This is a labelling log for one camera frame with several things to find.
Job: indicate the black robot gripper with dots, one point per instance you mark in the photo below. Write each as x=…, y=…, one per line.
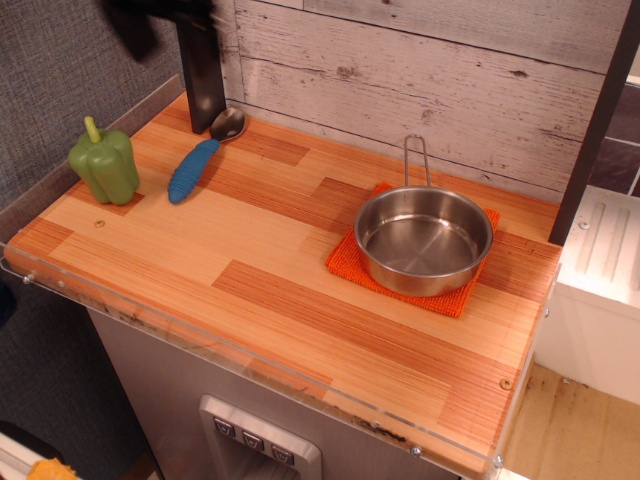
x=132, y=25

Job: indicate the green toy bell pepper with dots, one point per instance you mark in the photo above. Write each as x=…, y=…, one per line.
x=104, y=160

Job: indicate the clear acrylic edge guard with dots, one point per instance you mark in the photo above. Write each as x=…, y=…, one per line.
x=413, y=437

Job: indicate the orange knitted cloth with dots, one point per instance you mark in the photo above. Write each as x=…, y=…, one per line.
x=344, y=262

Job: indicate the stainless steel pan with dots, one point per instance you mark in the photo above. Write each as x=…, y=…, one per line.
x=422, y=240

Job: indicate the grey toy fridge cabinet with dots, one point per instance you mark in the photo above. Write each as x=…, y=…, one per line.
x=164, y=384

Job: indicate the silver dispenser button panel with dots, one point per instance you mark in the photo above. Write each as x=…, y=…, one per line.
x=244, y=446

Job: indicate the yellow cloth object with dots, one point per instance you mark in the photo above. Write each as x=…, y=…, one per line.
x=51, y=469

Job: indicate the white toy sink unit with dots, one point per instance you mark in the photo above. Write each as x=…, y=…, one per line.
x=590, y=332

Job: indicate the blue handled metal spoon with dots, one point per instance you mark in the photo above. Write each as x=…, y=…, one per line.
x=228, y=125

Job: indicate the dark right frame post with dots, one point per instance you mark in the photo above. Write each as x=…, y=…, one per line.
x=612, y=88

